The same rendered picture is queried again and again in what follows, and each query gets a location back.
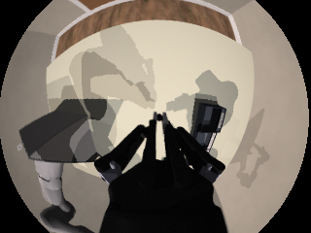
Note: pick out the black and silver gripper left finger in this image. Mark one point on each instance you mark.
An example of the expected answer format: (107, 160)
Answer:
(111, 165)

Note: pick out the black rack of bins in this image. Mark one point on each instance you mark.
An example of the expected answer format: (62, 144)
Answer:
(211, 121)

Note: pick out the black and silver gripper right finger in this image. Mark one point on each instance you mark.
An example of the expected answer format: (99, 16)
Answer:
(181, 145)

